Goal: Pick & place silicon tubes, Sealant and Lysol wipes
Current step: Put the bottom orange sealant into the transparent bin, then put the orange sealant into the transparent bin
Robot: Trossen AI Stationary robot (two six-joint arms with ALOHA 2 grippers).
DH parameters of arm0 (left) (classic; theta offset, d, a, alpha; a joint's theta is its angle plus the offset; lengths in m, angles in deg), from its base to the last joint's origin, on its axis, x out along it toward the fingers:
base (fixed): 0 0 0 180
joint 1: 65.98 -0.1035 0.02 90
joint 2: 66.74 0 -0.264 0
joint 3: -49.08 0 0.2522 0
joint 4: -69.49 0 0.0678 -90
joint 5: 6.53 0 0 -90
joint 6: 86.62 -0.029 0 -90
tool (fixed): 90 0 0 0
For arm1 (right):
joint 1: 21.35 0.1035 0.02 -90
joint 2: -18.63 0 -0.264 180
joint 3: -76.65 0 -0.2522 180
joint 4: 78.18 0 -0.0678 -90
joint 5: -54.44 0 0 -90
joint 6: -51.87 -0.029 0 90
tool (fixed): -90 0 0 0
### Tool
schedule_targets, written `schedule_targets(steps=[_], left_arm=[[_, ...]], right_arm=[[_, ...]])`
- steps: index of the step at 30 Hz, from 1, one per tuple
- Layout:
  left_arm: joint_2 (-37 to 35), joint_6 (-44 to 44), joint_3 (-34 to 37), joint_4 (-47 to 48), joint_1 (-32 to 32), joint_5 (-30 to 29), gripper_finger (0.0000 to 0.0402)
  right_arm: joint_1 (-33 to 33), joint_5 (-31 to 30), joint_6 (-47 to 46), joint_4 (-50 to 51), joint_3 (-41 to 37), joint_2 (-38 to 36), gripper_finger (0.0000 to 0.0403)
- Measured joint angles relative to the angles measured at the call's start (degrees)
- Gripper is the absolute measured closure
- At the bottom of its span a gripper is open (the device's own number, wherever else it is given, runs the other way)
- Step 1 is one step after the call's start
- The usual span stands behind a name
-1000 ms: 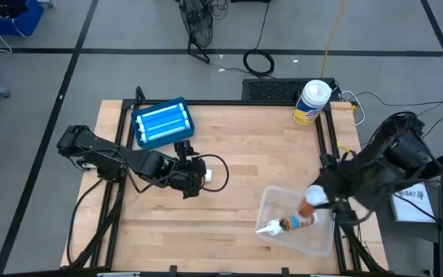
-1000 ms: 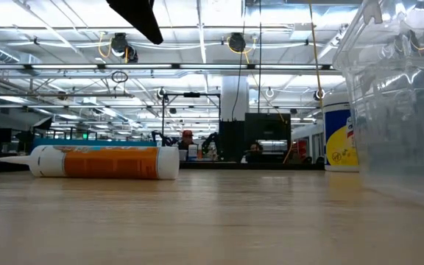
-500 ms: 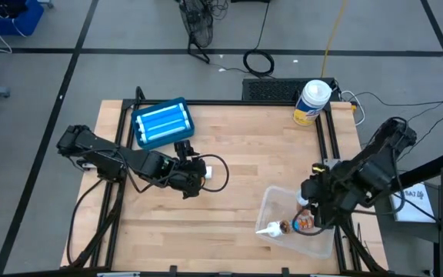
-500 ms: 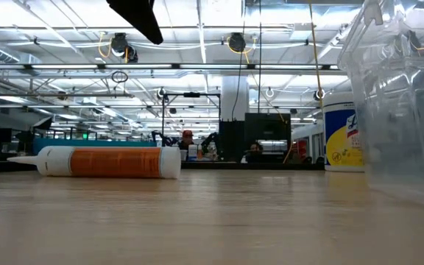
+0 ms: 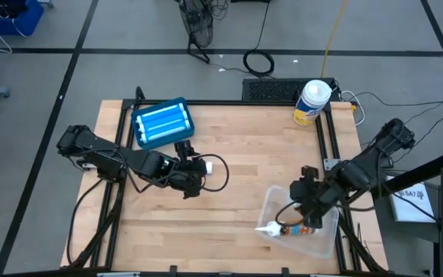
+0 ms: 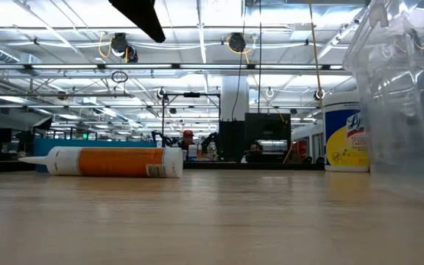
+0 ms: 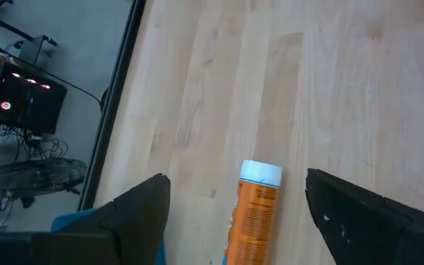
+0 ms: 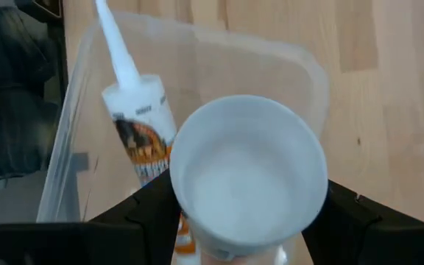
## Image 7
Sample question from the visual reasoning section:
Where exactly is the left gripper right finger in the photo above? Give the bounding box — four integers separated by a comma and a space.
304, 168, 424, 265

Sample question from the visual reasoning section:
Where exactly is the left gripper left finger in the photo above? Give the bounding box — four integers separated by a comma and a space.
52, 172, 172, 265

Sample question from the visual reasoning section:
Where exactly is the orange sealant tube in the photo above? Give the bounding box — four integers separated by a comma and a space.
222, 158, 284, 265

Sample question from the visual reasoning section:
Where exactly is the black floor fan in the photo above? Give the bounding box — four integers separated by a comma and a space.
0, 157, 88, 209

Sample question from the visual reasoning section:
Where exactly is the black computer tower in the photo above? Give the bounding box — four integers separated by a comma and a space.
0, 54, 68, 135

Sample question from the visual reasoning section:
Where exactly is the small grey box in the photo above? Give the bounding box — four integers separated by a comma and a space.
16, 35, 53, 68

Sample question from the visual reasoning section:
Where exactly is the black stand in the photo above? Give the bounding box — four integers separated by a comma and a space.
0, 0, 57, 47

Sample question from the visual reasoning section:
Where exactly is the black table frame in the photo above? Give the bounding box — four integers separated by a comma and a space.
78, 0, 148, 211

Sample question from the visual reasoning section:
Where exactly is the coiled black cable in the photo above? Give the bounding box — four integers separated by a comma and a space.
0, 124, 69, 163

